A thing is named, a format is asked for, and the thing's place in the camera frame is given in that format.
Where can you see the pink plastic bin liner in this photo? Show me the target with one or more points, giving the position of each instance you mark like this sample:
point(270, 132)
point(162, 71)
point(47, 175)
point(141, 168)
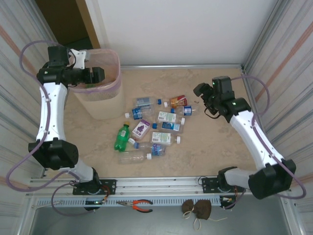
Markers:
point(110, 63)

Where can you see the red gold label bottle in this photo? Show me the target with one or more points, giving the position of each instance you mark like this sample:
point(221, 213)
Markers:
point(178, 101)

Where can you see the beige mesh waste bin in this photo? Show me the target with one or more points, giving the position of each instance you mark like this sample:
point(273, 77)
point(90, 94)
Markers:
point(105, 105)

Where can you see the green white label bottle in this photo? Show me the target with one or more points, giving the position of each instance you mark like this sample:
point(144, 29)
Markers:
point(161, 137)
point(167, 116)

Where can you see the light blue label bottle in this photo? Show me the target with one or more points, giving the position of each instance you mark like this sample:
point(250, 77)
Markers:
point(156, 149)

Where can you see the clear unlabelled bottle white cap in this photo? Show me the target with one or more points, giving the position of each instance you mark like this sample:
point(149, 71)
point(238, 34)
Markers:
point(132, 157)

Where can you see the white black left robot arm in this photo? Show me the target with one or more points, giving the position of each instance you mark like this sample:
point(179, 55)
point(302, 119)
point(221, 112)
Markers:
point(52, 110)

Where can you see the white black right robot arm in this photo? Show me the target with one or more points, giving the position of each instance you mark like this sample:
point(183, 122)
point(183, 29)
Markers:
point(254, 139)

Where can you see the clear bottle dark label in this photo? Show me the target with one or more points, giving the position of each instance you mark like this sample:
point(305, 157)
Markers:
point(144, 101)

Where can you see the blue label bottle white cap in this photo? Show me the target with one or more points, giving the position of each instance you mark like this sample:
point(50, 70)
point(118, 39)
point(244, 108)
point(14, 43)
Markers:
point(137, 113)

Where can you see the brown door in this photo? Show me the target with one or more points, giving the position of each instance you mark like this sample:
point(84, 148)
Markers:
point(61, 14)

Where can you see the purple grape juice bottle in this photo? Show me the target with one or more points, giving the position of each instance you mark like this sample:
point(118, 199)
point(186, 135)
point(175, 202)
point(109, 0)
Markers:
point(141, 128)

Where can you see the small circuit board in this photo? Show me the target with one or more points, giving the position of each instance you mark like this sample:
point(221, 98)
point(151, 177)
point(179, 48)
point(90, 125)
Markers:
point(228, 199)
point(95, 202)

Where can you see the brown cloth pouch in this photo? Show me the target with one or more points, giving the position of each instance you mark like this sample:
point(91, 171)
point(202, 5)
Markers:
point(188, 206)
point(203, 209)

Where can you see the grey metal shelf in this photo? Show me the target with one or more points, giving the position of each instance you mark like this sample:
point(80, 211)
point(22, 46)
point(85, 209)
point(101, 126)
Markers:
point(146, 222)

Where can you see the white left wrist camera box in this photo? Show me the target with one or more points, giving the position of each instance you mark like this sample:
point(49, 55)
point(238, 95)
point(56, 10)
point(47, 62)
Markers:
point(80, 58)

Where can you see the aluminium frame bar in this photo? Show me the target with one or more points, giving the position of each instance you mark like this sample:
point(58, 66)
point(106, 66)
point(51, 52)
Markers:
point(183, 66)

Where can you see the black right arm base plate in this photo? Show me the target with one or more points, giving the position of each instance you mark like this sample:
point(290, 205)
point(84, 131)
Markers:
point(207, 182)

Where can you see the aluminium mounting rail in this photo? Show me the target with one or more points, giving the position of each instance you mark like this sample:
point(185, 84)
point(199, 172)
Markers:
point(159, 182)

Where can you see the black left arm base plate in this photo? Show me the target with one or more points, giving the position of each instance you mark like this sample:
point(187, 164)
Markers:
point(110, 184)

